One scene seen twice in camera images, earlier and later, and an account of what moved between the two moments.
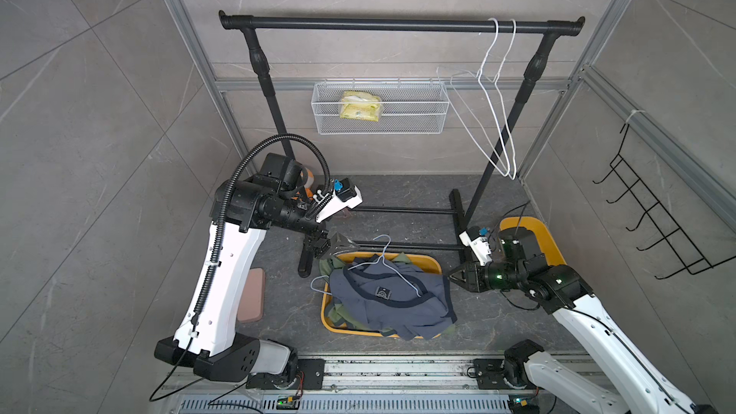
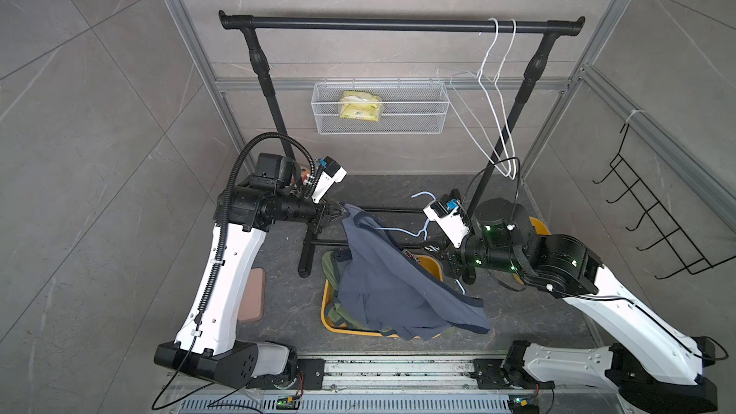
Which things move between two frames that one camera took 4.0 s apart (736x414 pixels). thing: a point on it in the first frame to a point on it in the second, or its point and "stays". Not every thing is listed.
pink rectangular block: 252,300 stays
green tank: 330,264 to 335,311
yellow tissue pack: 357,105 stays
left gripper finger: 331,252 to 337,218
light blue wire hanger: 365,264 to 423,233
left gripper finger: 340,241 to 334,207
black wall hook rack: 689,254 stays
